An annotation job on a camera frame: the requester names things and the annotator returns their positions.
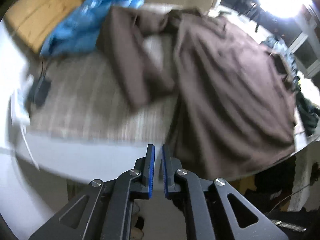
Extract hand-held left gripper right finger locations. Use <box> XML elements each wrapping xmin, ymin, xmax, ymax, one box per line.
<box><xmin>161</xmin><ymin>144</ymin><xmax>289</xmax><ymax>240</ymax></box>

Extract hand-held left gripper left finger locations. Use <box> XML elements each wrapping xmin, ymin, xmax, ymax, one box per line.
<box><xmin>29</xmin><ymin>144</ymin><xmax>156</xmax><ymax>240</ymax></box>

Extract brown sweatshirt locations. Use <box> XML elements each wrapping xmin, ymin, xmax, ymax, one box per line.
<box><xmin>99</xmin><ymin>5</ymin><xmax>298</xmax><ymax>180</ymax></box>

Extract plaid woven mat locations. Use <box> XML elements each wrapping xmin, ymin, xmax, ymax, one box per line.
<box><xmin>27</xmin><ymin>2</ymin><xmax>300</xmax><ymax>147</ymax></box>

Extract black power adapter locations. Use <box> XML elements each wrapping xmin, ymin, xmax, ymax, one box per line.
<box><xmin>32</xmin><ymin>77</ymin><xmax>52</xmax><ymax>107</ymax></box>

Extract white power strip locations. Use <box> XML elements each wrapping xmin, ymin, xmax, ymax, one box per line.
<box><xmin>12</xmin><ymin>75</ymin><xmax>34</xmax><ymax>125</ymax></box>

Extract black garment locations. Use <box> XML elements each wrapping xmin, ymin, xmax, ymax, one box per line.
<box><xmin>296</xmin><ymin>90</ymin><xmax>320</xmax><ymax>137</ymax></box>

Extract blue woven bag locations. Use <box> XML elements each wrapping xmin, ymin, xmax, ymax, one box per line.
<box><xmin>39</xmin><ymin>0</ymin><xmax>145</xmax><ymax>58</ymax></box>

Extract pine wooden board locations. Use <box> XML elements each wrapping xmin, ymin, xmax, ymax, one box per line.
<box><xmin>5</xmin><ymin>0</ymin><xmax>83</xmax><ymax>52</ymax></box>

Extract ring light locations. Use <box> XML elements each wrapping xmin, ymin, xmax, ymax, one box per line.
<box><xmin>250</xmin><ymin>0</ymin><xmax>320</xmax><ymax>27</ymax></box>

